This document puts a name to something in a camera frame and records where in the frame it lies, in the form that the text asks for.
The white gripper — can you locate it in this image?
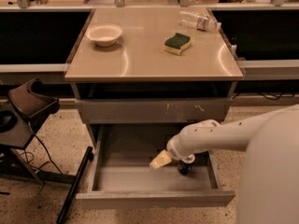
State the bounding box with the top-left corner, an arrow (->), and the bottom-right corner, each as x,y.
149,134 -> 195,170

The blue pepsi can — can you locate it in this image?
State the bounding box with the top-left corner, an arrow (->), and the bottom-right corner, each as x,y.
178,155 -> 195,175

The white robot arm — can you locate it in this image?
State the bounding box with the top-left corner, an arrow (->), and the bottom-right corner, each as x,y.
149,105 -> 299,224

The grey open middle drawer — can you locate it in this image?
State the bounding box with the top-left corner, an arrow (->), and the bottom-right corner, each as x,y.
77,124 -> 235,209

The grey drawer cabinet counter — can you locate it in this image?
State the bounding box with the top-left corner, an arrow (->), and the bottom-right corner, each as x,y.
65,7 -> 243,140

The grey closed top drawer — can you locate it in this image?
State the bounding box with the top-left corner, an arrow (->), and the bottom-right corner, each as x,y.
76,98 -> 232,124

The black floor bar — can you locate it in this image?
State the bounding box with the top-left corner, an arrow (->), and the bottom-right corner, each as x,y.
56,147 -> 94,224

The green yellow sponge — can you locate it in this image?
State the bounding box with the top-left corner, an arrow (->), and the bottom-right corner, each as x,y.
164,33 -> 191,55

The white bowl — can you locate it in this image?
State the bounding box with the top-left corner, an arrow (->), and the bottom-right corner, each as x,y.
86,24 -> 122,47

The clear plastic water bottle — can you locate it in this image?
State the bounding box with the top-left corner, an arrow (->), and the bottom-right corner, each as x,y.
179,10 -> 221,32

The brown curved seat stand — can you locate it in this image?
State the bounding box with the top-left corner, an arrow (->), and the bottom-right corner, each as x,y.
0,77 -> 60,185

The black cable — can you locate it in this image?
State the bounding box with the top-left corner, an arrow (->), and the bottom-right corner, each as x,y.
21,121 -> 69,176

